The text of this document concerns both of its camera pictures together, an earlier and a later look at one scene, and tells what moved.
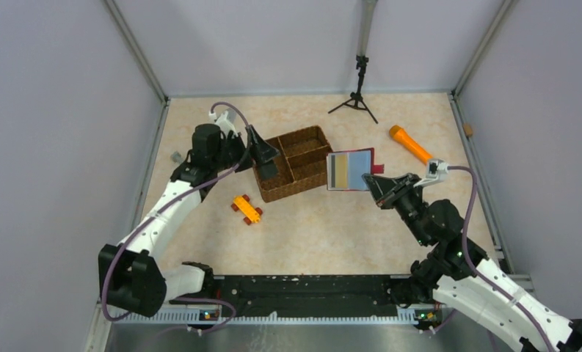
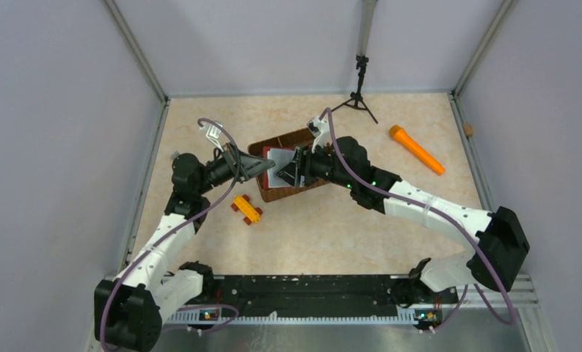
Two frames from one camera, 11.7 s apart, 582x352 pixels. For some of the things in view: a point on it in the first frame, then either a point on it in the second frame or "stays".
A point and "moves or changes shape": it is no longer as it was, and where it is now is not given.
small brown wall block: (467, 129) stays
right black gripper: (397, 193) to (301, 167)
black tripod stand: (356, 100) stays
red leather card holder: (345, 169) moves or changes shape
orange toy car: (241, 204) stays
